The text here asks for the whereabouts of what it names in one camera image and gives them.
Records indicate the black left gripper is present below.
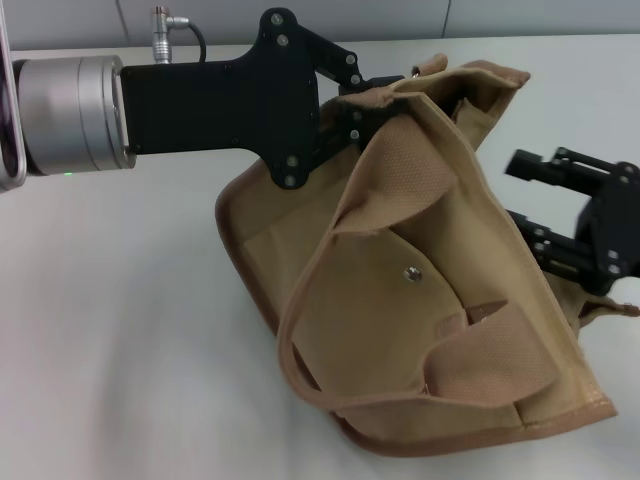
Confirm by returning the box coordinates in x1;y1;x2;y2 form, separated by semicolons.
119;7;406;192

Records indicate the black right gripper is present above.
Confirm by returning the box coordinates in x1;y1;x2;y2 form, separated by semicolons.
504;147;640;296

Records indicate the khaki canvas food bag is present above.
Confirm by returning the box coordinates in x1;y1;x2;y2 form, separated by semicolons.
213;53;640;454

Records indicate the silver connector with black cable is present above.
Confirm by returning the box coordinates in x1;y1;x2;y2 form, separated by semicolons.
152;5;207;65

